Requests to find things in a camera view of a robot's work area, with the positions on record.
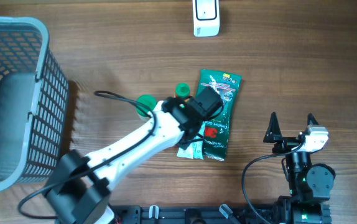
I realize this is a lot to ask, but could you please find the black camera cable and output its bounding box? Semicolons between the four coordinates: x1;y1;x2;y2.
241;142;305;224
17;90;157;220

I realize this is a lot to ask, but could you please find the grey plastic mesh basket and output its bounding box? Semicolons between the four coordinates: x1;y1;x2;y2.
0;17;69;191

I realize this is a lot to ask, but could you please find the white barcode scanner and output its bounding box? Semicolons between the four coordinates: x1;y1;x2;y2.
192;0;220;37

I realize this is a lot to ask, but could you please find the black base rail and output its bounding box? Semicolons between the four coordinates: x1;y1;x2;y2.
108;205;263;224

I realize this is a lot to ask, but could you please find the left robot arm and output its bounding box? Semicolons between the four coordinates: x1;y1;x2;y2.
43;86;224;224

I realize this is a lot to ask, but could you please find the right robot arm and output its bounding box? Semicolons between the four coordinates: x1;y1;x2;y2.
263;112;336;224

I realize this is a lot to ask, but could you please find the orange sauce bottle green cap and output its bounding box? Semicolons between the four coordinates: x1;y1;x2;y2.
175;83;190;98

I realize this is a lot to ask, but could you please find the green lid glass jar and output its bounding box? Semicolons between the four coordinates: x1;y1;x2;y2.
136;95;157;122

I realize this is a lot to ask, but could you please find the black left camera cable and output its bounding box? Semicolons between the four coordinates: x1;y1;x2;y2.
17;90;157;220

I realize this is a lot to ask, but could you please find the green 3M gloves packet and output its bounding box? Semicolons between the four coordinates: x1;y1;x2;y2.
196;69;241;161

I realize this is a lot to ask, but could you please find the black right camera cable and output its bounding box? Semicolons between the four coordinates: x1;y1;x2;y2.
241;142;305;224

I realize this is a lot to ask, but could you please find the pale green tissue packet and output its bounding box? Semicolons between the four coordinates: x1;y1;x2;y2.
177;141;203;159

